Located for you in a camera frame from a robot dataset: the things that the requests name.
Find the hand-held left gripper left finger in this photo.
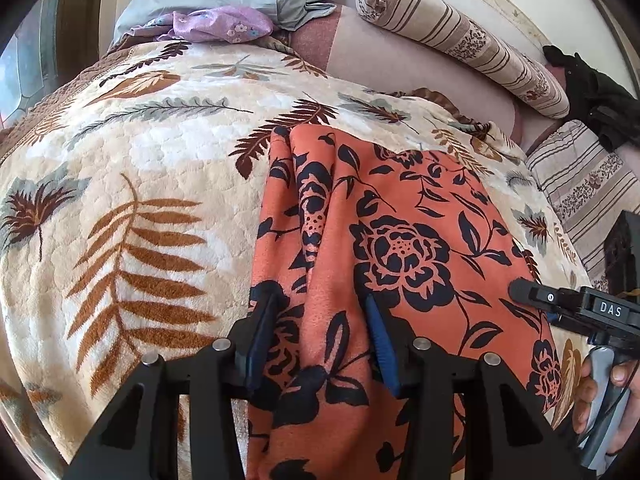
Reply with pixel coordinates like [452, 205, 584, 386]
[62, 292, 281, 480]

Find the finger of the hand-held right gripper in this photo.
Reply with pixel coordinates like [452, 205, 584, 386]
[507, 278, 583, 320]

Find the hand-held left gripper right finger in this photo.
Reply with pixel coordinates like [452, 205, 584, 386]
[364, 292, 583, 480]

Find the orange floral garment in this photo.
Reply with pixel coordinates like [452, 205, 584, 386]
[245, 125, 563, 480]

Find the person's right hand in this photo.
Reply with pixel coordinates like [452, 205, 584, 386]
[572, 362, 640, 466]

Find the striped flat pillow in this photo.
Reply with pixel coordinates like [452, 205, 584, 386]
[525, 120, 640, 286]

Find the black cloth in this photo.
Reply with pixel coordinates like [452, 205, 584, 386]
[542, 45, 640, 153]

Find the beige leaf print blanket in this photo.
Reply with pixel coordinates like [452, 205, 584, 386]
[0, 40, 596, 480]

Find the pink bedsheet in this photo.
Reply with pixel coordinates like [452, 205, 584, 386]
[280, 5, 566, 156]

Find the striped bolster pillow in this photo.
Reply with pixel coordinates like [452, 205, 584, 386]
[356, 0, 571, 120]

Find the purple floral cloth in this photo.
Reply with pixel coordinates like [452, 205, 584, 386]
[142, 6, 275, 43]

